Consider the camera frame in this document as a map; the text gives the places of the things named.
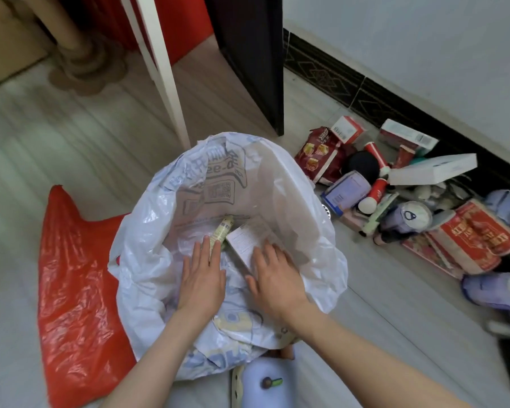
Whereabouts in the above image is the person's right hand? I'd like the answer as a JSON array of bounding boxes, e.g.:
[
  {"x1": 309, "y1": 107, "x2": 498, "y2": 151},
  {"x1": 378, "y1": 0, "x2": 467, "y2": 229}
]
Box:
[{"x1": 245, "y1": 243, "x2": 311, "y2": 332}]

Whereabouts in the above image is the person's left hand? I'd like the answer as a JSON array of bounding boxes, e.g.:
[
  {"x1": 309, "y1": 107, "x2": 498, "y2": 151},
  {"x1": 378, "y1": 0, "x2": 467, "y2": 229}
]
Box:
[{"x1": 177, "y1": 235, "x2": 227, "y2": 324}]

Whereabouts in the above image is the beige squeeze tube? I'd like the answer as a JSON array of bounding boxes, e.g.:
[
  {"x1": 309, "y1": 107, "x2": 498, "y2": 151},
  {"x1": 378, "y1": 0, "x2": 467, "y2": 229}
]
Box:
[{"x1": 208, "y1": 214, "x2": 235, "y2": 251}]

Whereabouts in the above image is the white printed plastic bag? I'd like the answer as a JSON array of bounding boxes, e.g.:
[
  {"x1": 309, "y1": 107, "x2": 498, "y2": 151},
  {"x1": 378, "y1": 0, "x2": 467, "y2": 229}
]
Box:
[{"x1": 107, "y1": 131, "x2": 349, "y2": 381}]

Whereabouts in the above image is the pale pink small box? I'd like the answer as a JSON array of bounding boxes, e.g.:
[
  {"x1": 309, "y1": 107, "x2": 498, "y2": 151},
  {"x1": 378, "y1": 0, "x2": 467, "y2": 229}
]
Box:
[{"x1": 339, "y1": 207, "x2": 368, "y2": 232}]

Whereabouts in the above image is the lavender drink can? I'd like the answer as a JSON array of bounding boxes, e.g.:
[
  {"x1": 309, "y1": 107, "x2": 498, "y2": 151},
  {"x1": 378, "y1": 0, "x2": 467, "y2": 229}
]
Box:
[
  {"x1": 461, "y1": 272, "x2": 510, "y2": 312},
  {"x1": 321, "y1": 170, "x2": 371, "y2": 217},
  {"x1": 373, "y1": 201, "x2": 434, "y2": 246}
]

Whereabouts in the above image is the dark green stick tube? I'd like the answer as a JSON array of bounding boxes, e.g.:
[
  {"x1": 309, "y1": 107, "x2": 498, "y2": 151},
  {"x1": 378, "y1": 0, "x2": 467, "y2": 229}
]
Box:
[{"x1": 359, "y1": 193, "x2": 400, "y2": 237}]

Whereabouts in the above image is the red plastic bag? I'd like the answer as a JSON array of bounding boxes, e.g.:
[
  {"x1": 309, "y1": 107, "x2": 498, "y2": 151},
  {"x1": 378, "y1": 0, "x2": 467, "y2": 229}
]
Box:
[{"x1": 38, "y1": 185, "x2": 137, "y2": 408}]

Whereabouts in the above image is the red tube white cap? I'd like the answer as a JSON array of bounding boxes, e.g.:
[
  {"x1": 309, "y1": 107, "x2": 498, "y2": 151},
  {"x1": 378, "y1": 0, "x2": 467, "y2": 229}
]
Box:
[
  {"x1": 358, "y1": 178, "x2": 388, "y2": 215},
  {"x1": 363, "y1": 142, "x2": 392, "y2": 178}
]

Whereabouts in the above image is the red snack bag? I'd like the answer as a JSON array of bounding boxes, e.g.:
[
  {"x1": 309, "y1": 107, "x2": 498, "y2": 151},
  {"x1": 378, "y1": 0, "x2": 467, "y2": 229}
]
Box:
[{"x1": 294, "y1": 126, "x2": 345, "y2": 185}]

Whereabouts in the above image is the black round ball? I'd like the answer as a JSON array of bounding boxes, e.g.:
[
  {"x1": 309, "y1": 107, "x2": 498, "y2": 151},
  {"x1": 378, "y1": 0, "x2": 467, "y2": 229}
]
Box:
[{"x1": 346, "y1": 150, "x2": 381, "y2": 185}]

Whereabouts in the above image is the red pink packet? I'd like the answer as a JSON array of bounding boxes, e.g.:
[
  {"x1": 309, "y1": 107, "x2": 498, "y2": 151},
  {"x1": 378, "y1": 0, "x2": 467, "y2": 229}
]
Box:
[{"x1": 401, "y1": 233, "x2": 466, "y2": 280}]

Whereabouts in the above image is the red white small carton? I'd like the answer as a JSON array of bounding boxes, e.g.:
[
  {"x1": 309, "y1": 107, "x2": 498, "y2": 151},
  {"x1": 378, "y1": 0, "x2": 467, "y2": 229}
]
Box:
[{"x1": 330, "y1": 116, "x2": 366, "y2": 145}]

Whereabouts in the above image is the small red squeeze tube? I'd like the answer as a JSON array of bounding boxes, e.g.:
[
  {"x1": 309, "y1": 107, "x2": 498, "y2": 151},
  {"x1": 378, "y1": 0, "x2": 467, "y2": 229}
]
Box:
[{"x1": 393, "y1": 144, "x2": 417, "y2": 169}]

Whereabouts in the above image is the long white box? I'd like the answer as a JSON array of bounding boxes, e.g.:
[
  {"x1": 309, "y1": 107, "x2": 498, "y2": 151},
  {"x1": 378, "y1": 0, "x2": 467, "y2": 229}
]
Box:
[{"x1": 387, "y1": 153, "x2": 478, "y2": 186}]

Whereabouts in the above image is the white green barcode box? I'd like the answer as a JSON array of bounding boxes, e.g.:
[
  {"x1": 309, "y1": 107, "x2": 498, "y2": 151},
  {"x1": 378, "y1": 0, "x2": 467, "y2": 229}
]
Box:
[{"x1": 378, "y1": 118, "x2": 439, "y2": 156}]

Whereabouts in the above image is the blue white can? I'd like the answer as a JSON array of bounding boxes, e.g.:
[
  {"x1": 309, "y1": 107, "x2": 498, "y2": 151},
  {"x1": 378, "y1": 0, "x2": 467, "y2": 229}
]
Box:
[{"x1": 484, "y1": 189, "x2": 510, "y2": 226}]

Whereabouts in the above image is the beige wooden cabinet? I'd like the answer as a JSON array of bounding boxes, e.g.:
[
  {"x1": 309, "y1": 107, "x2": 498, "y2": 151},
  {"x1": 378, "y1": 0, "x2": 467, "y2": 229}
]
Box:
[{"x1": 0, "y1": 0, "x2": 54, "y2": 92}]

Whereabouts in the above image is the person's left forearm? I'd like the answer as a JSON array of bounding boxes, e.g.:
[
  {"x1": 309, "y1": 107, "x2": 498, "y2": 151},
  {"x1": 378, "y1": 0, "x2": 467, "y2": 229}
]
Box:
[{"x1": 100, "y1": 308, "x2": 211, "y2": 408}]

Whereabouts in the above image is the person's right forearm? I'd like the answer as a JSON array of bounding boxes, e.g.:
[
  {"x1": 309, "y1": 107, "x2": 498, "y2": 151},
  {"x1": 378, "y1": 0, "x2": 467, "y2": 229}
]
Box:
[{"x1": 287, "y1": 301, "x2": 473, "y2": 408}]

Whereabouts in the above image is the lavender right slipper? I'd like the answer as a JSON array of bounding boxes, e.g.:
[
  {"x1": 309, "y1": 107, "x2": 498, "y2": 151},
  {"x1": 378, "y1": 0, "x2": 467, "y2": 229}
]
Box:
[{"x1": 231, "y1": 355, "x2": 300, "y2": 408}]

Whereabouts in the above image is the white metal folding stand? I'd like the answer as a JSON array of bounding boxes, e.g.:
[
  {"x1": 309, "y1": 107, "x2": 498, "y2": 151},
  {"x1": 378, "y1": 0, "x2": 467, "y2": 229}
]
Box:
[{"x1": 118, "y1": 0, "x2": 192, "y2": 151}]

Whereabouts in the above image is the black leaning board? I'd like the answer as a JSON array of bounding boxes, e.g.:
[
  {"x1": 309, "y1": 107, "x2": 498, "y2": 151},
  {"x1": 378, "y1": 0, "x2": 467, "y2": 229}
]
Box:
[{"x1": 203, "y1": 0, "x2": 286, "y2": 137}]

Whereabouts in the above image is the red cardboard box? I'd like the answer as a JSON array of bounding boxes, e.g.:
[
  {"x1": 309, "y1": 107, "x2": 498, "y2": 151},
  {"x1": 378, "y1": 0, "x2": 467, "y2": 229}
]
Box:
[{"x1": 59, "y1": 0, "x2": 213, "y2": 66}]

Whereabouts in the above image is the cardboard cat scratching post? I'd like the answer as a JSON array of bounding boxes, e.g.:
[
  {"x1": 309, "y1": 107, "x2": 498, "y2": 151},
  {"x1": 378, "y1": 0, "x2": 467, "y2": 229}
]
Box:
[{"x1": 21, "y1": 0, "x2": 128, "y2": 96}]

